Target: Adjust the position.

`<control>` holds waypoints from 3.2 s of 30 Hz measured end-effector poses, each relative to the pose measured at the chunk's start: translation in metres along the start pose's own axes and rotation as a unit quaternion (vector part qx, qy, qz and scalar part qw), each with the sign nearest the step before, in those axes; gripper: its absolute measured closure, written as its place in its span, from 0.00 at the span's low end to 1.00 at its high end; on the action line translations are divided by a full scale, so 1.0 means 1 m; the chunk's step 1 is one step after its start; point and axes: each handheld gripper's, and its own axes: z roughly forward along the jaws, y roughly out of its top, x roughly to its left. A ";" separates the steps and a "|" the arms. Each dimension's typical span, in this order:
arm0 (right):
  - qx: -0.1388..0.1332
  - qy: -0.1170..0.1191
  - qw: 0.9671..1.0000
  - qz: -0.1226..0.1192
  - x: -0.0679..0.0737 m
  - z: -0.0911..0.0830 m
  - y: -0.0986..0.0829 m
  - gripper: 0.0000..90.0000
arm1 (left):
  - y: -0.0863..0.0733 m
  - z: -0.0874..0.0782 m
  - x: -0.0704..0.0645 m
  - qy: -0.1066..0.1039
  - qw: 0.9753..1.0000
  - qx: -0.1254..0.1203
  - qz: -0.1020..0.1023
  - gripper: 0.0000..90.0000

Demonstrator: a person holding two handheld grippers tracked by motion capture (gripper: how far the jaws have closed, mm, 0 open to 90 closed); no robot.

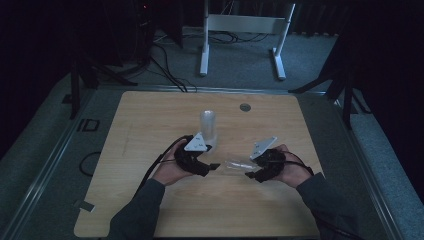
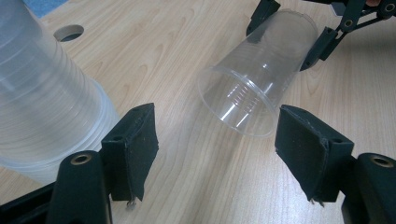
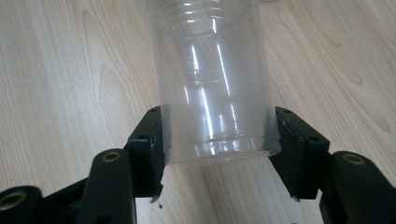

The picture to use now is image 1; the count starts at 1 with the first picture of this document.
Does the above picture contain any white metal stand frame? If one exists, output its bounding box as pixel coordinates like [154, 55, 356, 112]
[199, 0, 297, 82]

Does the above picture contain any left hand-held gripper cable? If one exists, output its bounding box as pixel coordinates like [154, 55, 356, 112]
[134, 134, 194, 198]

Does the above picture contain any person's right hand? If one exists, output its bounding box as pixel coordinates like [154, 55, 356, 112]
[270, 143, 313, 190]

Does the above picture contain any black floor cables bundle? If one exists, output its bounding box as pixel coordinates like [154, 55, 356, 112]
[148, 28, 198, 94]

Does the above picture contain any dark equipment cabinet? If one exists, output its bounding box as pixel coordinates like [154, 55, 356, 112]
[101, 0, 158, 68]

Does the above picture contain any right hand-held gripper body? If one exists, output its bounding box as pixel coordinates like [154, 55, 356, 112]
[249, 135, 288, 183]

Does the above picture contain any grey tape strip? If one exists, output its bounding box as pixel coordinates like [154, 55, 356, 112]
[79, 200, 96, 213]

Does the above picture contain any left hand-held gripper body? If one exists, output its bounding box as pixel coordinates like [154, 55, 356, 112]
[173, 132, 214, 178]

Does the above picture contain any stack of translucent ribbed cups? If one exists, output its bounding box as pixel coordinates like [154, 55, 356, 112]
[199, 109, 218, 152]

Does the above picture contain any black floor cable loop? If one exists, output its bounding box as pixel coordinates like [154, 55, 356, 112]
[78, 151, 102, 178]

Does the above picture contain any clear plastic cup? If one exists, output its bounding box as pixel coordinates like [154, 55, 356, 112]
[222, 153, 261, 175]

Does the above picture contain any person's left hand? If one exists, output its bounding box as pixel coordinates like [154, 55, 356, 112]
[151, 139, 198, 187]

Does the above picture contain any black tripod stand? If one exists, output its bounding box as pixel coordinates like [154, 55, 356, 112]
[288, 63, 372, 131]
[68, 49, 138, 120]

